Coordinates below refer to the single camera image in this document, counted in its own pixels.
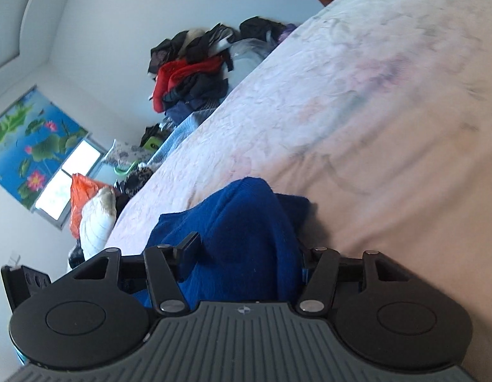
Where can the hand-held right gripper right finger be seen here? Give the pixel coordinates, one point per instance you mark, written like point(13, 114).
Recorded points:
point(309, 273)

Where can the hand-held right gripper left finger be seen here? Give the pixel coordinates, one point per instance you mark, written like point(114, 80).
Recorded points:
point(187, 256)

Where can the blue knit sweater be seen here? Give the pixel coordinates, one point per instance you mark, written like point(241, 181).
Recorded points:
point(238, 238)

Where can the pile of dark clothes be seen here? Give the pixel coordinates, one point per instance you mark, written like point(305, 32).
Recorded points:
point(198, 75)

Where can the leopard print cloth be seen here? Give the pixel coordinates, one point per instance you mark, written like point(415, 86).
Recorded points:
point(136, 181)

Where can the white puffer jacket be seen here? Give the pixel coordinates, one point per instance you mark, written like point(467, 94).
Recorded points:
point(97, 223)

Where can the orange plastic bag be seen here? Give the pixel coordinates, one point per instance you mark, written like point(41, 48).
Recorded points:
point(81, 203)

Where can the window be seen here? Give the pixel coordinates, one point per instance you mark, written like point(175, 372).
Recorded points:
point(71, 175)

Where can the light blue knitted blanket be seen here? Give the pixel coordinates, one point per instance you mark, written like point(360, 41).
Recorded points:
point(182, 131)

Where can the lotus print window blind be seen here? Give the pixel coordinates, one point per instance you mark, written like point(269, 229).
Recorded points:
point(31, 147)

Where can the pink bed blanket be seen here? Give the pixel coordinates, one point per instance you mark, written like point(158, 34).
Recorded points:
point(349, 119)

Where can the red garment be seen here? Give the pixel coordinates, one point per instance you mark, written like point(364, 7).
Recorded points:
point(178, 73)

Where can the clear plastic bag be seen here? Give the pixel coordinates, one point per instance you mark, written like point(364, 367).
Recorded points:
point(246, 55)

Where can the black bag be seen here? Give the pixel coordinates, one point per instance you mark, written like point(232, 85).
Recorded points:
point(262, 28)

